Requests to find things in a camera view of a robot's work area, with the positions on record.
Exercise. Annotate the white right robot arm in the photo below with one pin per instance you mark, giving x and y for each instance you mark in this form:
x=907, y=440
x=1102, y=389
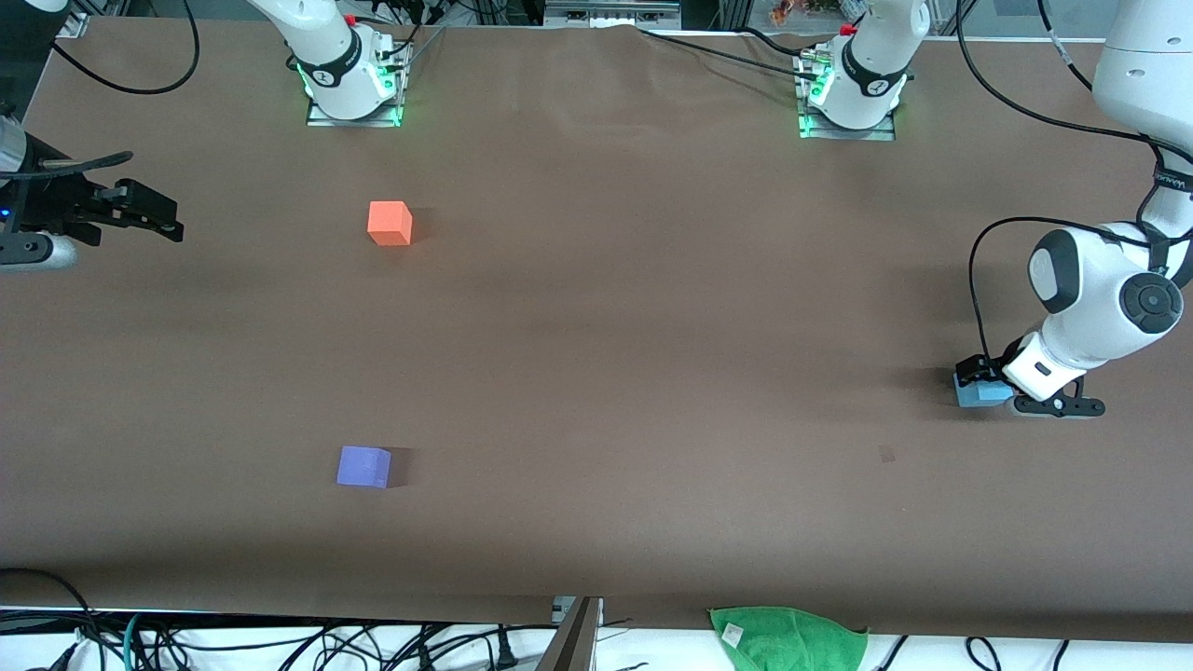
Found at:
x=326, y=56

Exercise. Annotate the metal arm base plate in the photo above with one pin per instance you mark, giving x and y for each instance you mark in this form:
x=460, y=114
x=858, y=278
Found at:
x=354, y=122
x=843, y=134

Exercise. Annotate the purple block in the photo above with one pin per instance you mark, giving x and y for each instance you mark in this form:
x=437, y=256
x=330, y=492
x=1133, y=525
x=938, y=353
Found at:
x=362, y=466

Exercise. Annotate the blue block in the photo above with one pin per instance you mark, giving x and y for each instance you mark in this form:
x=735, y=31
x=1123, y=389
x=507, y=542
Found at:
x=979, y=395

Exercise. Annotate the grey box device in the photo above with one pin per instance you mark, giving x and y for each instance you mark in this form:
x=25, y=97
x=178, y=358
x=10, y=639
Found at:
x=610, y=14

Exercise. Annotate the colourful toy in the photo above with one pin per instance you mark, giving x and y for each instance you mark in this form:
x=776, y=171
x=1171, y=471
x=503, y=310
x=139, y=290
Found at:
x=788, y=11

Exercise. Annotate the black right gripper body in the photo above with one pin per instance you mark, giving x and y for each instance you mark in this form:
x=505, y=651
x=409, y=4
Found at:
x=56, y=203

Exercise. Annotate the aluminium frame corner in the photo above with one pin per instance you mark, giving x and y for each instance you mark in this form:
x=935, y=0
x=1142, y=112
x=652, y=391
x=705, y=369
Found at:
x=73, y=23

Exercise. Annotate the orange block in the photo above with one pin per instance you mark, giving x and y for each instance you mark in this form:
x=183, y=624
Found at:
x=390, y=224

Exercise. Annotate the green cloth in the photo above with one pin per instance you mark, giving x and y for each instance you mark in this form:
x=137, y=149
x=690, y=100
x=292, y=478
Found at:
x=792, y=643

